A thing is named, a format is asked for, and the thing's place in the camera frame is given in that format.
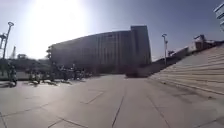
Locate low building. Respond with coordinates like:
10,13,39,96
188,34,224,54

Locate row of parked bicycles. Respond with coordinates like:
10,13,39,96
25,64,94,86

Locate grey paved plaza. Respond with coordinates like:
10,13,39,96
0,73,224,128

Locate large dark building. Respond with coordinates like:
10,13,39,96
47,25,153,76

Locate lamp post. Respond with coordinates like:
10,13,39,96
0,21,15,61
161,33,169,67

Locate person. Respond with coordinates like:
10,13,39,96
9,65,18,87

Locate wide stone steps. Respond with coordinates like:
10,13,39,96
148,44,224,96

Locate dark trees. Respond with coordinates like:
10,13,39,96
0,57,51,81

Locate white glass building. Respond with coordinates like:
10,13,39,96
213,2,224,33

